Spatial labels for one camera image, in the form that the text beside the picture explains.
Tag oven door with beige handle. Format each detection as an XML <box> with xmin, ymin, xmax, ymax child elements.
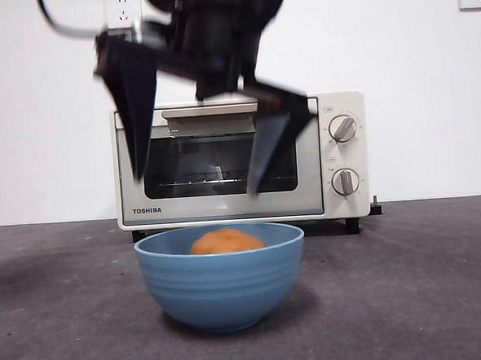
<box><xmin>113</xmin><ymin>97</ymin><xmax>325</xmax><ymax>228</ymax></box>

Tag blue bowl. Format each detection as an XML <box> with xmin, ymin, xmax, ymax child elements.
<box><xmin>132</xmin><ymin>218</ymin><xmax>311</xmax><ymax>339</ymax></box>

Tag metal wire oven rack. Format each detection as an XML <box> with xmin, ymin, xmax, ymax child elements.
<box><xmin>157</xmin><ymin>174</ymin><xmax>254</xmax><ymax>191</ymax></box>

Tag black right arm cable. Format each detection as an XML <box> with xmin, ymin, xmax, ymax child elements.
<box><xmin>35</xmin><ymin>0</ymin><xmax>108</xmax><ymax>42</ymax></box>

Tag beige oven knob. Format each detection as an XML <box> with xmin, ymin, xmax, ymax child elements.
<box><xmin>329</xmin><ymin>167</ymin><xmax>360</xmax><ymax>197</ymax></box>
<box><xmin>327</xmin><ymin>113</ymin><xmax>360</xmax><ymax>144</ymax></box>

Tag white toaster oven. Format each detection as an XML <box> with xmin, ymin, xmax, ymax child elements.
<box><xmin>109</xmin><ymin>90</ymin><xmax>373</xmax><ymax>249</ymax></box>

